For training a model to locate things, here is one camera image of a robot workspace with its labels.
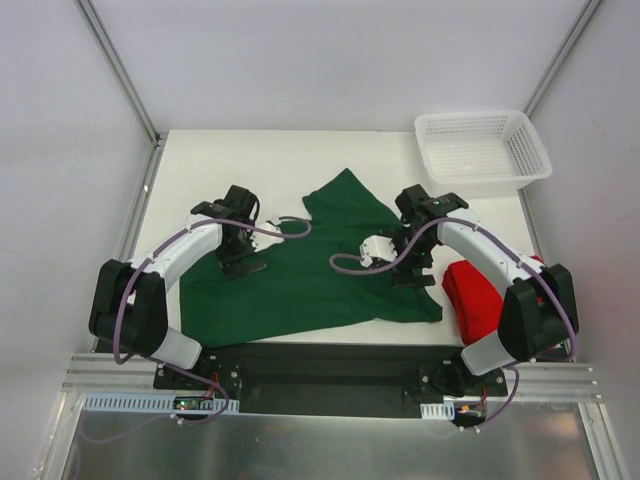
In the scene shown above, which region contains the aluminium frame rail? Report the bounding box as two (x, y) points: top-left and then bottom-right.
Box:
(61, 353), (605, 403)

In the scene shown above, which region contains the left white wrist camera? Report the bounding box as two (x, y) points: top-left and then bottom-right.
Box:
(250, 217), (285, 252)

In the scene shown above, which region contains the white plastic basket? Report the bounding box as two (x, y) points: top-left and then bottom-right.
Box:
(414, 110), (552, 198)

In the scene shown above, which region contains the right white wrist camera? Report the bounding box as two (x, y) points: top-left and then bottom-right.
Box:
(359, 235), (397, 269)

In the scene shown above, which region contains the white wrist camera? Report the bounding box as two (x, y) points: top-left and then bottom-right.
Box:
(359, 235), (397, 269)
(250, 217), (285, 252)

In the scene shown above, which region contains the green t shirt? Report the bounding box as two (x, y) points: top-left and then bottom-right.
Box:
(179, 169), (442, 347)

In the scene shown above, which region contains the red folded t shirt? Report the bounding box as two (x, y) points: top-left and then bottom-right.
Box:
(442, 260), (503, 346)

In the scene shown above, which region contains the left white cable duct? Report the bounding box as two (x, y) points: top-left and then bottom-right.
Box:
(84, 393), (240, 415)

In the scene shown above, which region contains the white cable duct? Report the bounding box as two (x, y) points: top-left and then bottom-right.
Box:
(84, 393), (240, 415)
(420, 400), (455, 421)

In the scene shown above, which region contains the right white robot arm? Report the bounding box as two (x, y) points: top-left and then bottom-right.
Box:
(393, 184), (579, 395)

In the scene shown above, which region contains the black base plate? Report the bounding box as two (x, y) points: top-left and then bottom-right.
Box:
(153, 339), (509, 416)

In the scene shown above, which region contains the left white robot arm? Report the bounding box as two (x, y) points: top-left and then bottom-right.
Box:
(88, 185), (264, 389)

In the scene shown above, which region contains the right white cable duct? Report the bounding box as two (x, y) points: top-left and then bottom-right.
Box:
(420, 400), (455, 421)

